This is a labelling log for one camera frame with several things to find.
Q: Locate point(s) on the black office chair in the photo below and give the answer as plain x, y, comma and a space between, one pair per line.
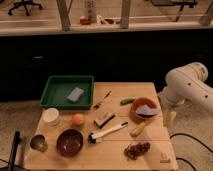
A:
25, 4

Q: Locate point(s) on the black stand pole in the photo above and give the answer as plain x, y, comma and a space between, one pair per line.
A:
16, 141

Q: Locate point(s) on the white handled black brush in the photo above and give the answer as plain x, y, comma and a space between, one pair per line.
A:
94, 137

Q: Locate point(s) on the pile of brown debris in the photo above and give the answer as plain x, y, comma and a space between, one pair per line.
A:
132, 152

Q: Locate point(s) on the grey sponge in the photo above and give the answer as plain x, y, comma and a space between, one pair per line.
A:
75, 94

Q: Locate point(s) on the dark brown bowl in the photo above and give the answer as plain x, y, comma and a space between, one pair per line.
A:
69, 143

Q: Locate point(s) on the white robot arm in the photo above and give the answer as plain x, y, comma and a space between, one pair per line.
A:
185, 83

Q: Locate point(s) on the orange bowl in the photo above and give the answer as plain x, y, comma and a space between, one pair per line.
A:
138, 102

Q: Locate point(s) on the metal cup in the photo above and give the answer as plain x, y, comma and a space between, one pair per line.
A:
38, 142

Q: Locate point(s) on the green pickle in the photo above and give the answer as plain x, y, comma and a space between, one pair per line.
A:
127, 101

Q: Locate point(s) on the red object on shelf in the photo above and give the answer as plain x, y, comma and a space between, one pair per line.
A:
84, 21

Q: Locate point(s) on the grey cloth in bowl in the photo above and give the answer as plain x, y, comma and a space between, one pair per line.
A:
147, 111

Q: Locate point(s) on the orange fruit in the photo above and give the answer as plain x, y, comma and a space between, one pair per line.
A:
77, 119

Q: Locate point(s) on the white cup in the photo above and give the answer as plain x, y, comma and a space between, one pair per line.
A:
51, 116

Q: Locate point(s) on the wooden block brush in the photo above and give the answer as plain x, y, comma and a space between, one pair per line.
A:
101, 121

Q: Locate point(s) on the green plastic tray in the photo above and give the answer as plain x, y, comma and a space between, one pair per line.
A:
59, 87

